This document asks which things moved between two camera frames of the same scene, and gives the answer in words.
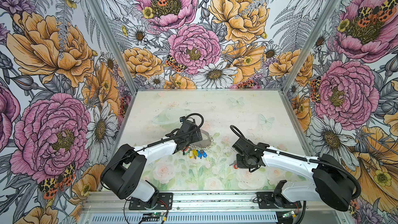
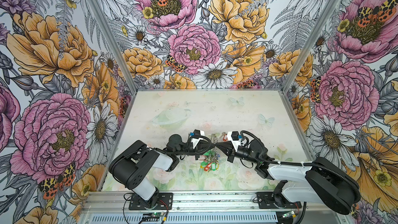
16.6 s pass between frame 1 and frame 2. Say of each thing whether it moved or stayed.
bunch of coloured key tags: moved
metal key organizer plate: moved
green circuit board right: stayed
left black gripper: moved
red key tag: moved
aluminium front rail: stayed
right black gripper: moved
